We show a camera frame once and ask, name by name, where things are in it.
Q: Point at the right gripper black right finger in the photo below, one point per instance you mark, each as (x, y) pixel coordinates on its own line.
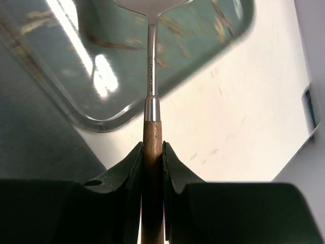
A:
(232, 212)

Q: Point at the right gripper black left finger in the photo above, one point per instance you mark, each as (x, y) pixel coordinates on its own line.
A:
(105, 209)

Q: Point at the dark grey placemat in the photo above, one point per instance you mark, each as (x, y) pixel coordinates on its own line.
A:
(37, 142)

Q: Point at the right blue table label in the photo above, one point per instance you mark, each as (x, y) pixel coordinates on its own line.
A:
(309, 111)

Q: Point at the teal floral serving tray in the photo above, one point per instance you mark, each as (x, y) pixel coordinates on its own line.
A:
(91, 56)

